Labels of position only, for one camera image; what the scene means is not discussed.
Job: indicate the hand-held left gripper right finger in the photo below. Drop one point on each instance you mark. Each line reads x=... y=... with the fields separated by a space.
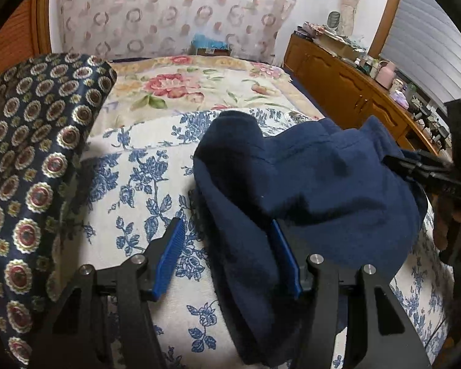
x=286 y=257

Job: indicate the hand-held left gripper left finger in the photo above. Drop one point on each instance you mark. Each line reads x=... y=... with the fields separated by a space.
x=171 y=257

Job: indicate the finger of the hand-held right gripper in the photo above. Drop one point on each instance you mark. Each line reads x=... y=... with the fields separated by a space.
x=426 y=158
x=411 y=173

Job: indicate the navy printed T-shirt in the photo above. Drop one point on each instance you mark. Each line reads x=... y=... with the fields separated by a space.
x=311 y=169

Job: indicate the person's right hand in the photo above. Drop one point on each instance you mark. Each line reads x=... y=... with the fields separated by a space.
x=441 y=223

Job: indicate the black tripod gadgets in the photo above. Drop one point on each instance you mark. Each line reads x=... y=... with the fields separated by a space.
x=430 y=119

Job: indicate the green bottle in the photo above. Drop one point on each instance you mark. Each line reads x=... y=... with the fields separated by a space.
x=411 y=92

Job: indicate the purple soft pouch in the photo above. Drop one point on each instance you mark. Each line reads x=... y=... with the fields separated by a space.
x=400 y=98

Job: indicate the white bottle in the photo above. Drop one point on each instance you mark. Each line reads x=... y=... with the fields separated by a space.
x=397 y=84

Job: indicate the blue floral quilt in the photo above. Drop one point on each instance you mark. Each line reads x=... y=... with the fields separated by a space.
x=138 y=184

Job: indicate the pink bottle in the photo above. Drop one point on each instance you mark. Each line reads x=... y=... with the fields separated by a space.
x=386 y=75

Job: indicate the wooden sideboard cabinet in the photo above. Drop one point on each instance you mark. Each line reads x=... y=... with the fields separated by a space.
x=330 y=69

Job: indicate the cardboard box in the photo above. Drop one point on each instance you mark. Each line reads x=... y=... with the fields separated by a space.
x=344 y=48

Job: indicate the small desk fan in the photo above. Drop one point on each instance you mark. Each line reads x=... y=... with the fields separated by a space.
x=334 y=21

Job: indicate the tied floral curtain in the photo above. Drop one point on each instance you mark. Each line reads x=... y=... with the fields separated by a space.
x=353 y=0

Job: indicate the pink floral blanket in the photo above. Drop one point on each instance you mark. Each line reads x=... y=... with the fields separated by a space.
x=176 y=84

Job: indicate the pile of folded cloths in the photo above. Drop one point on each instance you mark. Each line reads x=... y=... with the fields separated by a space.
x=311 y=29

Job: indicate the dark medallion-patterned cloth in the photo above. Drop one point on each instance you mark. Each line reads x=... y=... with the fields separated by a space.
x=30 y=142

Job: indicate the blue tissue box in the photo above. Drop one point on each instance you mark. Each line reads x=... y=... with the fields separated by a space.
x=211 y=44

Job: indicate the circle-patterned sheer curtain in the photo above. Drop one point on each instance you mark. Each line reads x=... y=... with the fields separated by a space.
x=157 y=15

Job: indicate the wooden window frame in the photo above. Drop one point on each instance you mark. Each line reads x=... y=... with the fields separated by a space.
x=388 y=15

